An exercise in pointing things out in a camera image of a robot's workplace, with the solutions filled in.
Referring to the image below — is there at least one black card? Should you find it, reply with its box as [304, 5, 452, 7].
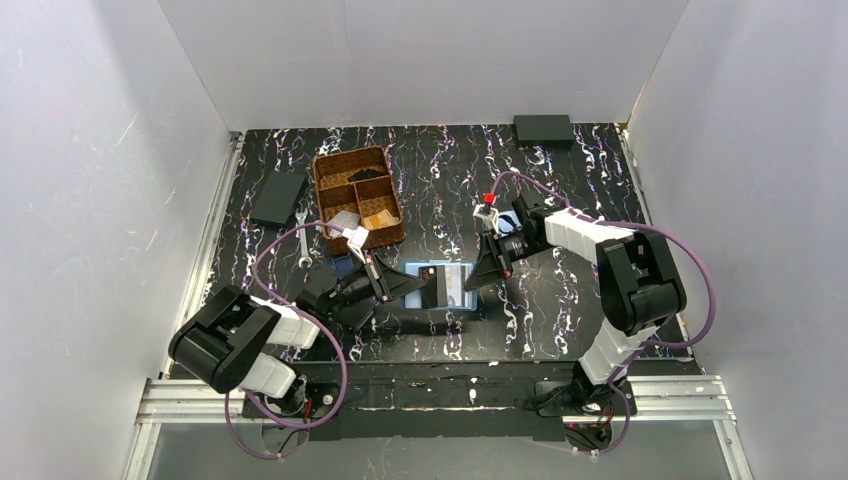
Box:
[347, 168, 388, 183]
[418, 265, 448, 309]

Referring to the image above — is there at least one blue card holder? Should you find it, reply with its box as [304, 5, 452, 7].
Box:
[402, 258, 478, 311]

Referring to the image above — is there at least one white credit card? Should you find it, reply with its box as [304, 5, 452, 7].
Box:
[325, 210, 361, 238]

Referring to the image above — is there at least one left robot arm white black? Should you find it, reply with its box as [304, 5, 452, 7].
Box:
[168, 255, 427, 398]

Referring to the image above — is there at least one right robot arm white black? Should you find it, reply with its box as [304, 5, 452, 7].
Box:
[463, 194, 687, 389]

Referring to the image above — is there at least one teal open card holder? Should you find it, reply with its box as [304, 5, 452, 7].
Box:
[497, 210, 521, 236]

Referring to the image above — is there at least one striped white card in holder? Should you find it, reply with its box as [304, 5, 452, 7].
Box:
[445, 263, 476, 310]

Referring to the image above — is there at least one black card in basket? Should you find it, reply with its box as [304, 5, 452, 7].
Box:
[347, 168, 388, 183]

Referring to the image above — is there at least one dark blue pouch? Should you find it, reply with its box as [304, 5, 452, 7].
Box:
[327, 255, 354, 279]

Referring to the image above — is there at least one silver wrench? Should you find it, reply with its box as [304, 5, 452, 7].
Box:
[295, 210, 313, 269]

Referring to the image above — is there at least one tan item in basket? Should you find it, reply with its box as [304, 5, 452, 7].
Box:
[362, 209, 401, 231]

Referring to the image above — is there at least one black box back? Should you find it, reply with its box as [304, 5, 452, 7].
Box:
[513, 115, 575, 146]

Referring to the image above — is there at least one black box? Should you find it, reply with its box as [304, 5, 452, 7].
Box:
[250, 172, 308, 229]
[513, 115, 575, 146]

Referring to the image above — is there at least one brown wicker divided basket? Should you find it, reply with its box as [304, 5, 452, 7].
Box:
[312, 145, 406, 250]

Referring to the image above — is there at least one black box left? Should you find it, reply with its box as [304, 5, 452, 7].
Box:
[250, 172, 308, 229]

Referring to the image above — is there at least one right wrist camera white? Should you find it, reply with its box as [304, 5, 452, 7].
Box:
[473, 192, 500, 233]

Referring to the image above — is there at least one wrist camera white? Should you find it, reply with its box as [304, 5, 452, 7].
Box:
[473, 192, 500, 233]
[342, 226, 370, 263]

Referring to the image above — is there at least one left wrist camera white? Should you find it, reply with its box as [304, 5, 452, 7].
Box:
[342, 226, 370, 263]

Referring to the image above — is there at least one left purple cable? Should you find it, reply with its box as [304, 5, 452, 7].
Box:
[223, 221, 359, 462]

